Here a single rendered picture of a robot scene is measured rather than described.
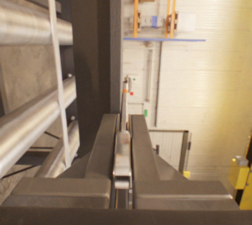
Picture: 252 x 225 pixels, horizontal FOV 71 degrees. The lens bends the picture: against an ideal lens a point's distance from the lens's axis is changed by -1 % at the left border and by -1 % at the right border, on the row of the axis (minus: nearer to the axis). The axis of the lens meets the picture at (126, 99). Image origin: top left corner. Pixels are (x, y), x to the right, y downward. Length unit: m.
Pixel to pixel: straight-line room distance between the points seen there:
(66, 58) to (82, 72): 0.97
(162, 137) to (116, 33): 10.60
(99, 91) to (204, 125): 10.98
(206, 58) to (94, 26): 9.92
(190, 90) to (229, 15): 3.97
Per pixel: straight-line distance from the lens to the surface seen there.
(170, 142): 10.98
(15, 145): 0.51
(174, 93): 9.93
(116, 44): 0.16
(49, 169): 0.83
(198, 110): 10.67
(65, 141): 0.82
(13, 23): 0.50
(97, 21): 0.24
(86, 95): 0.26
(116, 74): 0.16
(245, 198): 9.41
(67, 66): 1.22
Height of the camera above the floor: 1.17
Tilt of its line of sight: level
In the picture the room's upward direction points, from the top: 91 degrees clockwise
